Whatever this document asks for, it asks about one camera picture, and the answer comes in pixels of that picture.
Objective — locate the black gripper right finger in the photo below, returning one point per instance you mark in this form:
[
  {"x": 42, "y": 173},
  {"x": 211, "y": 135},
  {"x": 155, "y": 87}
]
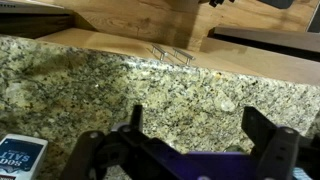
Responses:
[{"x": 260, "y": 133}]

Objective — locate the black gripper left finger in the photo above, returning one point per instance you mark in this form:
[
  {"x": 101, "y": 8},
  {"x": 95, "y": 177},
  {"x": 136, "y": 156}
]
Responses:
[{"x": 136, "y": 116}]

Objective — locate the wooden lower cabinet door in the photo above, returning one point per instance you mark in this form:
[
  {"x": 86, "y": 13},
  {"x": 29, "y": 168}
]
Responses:
[
  {"x": 100, "y": 41},
  {"x": 250, "y": 63}
]

